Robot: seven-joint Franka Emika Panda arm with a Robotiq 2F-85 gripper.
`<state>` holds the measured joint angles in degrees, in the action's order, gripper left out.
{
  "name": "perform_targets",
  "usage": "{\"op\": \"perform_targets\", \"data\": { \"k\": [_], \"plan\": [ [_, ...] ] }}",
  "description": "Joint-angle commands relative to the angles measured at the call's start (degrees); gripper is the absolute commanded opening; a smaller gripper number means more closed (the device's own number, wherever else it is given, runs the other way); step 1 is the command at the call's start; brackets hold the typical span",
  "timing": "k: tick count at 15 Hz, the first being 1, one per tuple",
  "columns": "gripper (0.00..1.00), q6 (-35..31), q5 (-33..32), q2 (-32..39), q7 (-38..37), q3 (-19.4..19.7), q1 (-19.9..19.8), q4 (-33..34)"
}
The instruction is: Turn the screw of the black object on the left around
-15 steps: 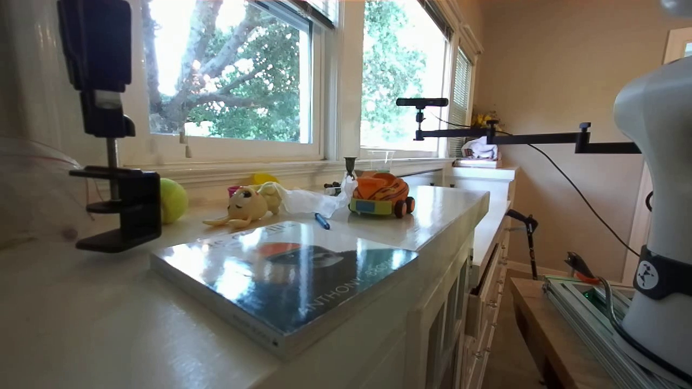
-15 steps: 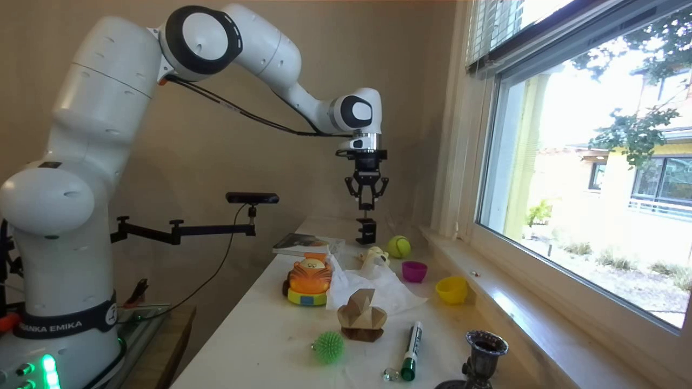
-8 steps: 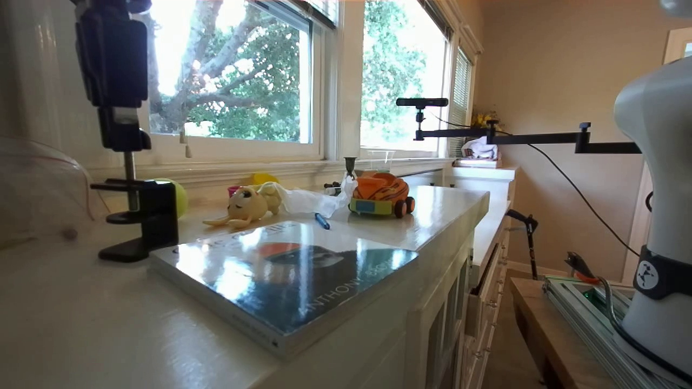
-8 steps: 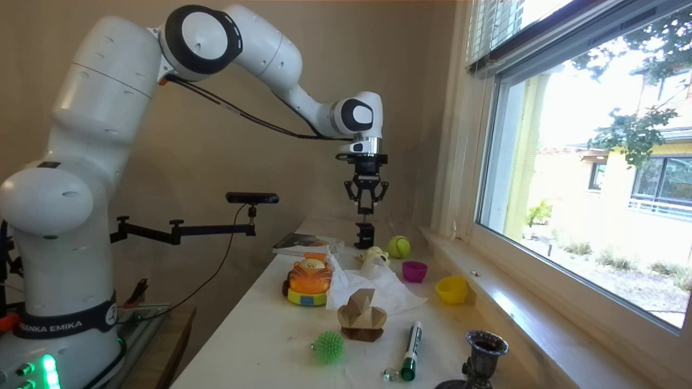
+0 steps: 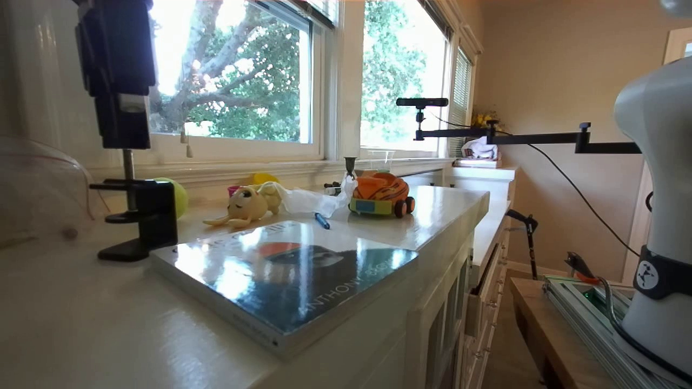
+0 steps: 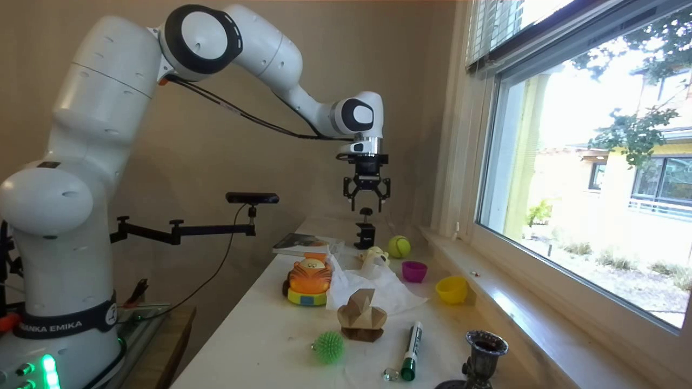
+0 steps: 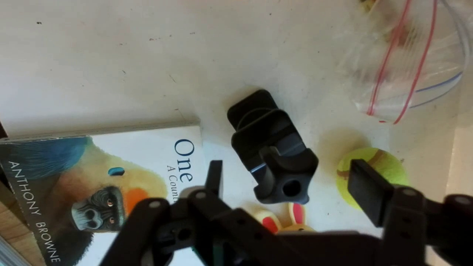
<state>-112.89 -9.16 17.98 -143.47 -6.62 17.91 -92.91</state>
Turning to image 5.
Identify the white drawer unit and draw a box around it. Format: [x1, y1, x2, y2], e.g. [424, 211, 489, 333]
[449, 165, 518, 389]

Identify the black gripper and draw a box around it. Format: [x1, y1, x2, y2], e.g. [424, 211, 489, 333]
[73, 0, 161, 150]

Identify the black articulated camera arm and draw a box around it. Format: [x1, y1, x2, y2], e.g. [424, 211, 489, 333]
[411, 105, 645, 157]

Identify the black stereo camera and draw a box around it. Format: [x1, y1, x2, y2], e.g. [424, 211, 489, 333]
[393, 95, 449, 109]

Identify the black tripod stand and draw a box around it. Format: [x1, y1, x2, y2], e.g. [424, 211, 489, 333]
[504, 207, 542, 281]

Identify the black screw clamp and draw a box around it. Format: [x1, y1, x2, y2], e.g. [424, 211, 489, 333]
[86, 147, 182, 264]

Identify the window blind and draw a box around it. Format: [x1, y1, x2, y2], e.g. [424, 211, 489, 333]
[246, 0, 341, 31]

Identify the metal robot mounting plate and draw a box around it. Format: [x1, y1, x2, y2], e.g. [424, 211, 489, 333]
[542, 274, 692, 389]

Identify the wooden table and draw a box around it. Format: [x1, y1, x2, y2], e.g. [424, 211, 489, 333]
[508, 276, 629, 389]

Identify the orange yellow toy car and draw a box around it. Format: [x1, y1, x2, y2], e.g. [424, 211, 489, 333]
[349, 169, 418, 220]

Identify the yellow ornament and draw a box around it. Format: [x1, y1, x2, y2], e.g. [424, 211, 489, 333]
[471, 109, 501, 132]

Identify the Anthony Browne picture book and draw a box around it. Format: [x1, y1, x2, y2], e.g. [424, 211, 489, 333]
[149, 216, 422, 361]

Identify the white framed glass window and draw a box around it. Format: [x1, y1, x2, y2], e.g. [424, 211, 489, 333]
[451, 45, 481, 130]
[356, 0, 454, 155]
[143, 0, 328, 159]

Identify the clear plastic bag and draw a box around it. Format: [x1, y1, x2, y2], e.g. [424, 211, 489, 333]
[0, 139, 98, 248]

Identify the white plastic bag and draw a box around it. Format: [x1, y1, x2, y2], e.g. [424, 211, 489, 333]
[280, 174, 358, 223]

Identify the black camera cable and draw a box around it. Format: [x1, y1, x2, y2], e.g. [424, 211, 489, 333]
[528, 141, 642, 260]

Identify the black power plug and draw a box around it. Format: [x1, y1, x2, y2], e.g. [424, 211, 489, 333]
[563, 251, 602, 284]

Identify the yellow green tennis ball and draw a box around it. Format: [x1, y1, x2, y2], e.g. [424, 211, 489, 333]
[153, 174, 192, 220]

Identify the yellow white plush toy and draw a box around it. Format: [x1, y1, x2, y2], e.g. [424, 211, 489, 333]
[203, 179, 287, 233]

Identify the white crumpled cloth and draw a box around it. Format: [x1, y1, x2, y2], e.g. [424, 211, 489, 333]
[458, 133, 501, 162]

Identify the white glass door cabinet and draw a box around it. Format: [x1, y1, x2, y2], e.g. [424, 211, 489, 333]
[0, 181, 494, 389]

